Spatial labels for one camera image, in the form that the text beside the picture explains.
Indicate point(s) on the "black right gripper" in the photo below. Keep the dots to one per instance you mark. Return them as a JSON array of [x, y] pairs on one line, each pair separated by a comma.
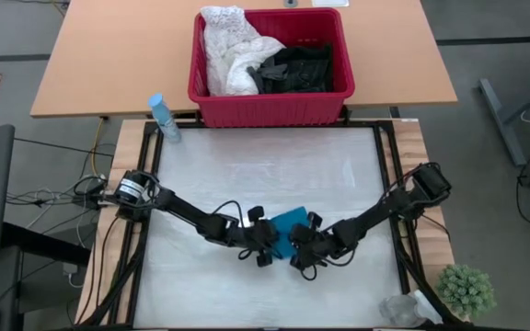
[[315, 243]]

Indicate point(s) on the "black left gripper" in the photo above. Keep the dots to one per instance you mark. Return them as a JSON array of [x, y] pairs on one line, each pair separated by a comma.
[[258, 236]]

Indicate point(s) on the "blue garment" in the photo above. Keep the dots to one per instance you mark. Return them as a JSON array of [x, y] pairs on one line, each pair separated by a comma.
[[288, 223]]

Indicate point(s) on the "red plastic laundry basket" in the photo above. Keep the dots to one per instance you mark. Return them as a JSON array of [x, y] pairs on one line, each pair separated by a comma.
[[269, 112]]

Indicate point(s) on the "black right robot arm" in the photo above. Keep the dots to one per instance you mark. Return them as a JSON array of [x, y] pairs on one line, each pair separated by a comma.
[[384, 209]]

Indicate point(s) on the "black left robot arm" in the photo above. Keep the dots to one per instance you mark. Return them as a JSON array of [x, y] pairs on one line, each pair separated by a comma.
[[182, 211]]

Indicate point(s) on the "clear plastic cup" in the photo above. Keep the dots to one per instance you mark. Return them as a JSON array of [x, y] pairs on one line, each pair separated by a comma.
[[405, 310]]

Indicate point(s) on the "spray bottle with blue cap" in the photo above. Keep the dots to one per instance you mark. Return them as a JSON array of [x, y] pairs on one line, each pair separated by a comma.
[[164, 118]]

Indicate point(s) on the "small green potted plant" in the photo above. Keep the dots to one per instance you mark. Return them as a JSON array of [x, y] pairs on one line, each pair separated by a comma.
[[466, 290]]

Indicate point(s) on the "black garment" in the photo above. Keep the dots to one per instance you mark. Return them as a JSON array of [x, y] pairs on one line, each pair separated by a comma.
[[297, 73]]

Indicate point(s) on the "white lace garment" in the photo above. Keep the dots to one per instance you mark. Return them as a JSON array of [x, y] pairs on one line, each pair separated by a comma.
[[233, 60]]

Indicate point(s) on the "white power adapter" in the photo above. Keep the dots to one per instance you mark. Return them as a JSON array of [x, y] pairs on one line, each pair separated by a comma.
[[72, 273]]

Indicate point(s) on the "black side table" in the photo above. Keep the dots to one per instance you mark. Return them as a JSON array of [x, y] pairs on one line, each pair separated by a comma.
[[39, 243]]

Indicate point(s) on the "grey metal desk leg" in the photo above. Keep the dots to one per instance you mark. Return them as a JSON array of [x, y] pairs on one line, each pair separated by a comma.
[[499, 119]]

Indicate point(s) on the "tan wooden desk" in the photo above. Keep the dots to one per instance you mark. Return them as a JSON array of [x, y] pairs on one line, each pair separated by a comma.
[[108, 55]]

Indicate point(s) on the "grey desk grommet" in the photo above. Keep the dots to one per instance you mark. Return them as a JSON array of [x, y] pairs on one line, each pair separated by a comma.
[[291, 3]]

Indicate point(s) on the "white sheet on desk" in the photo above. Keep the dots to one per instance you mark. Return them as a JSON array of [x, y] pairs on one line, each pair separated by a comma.
[[330, 3]]

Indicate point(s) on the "black metal table frame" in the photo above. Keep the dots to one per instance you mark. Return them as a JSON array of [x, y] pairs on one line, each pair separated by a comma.
[[400, 276]]

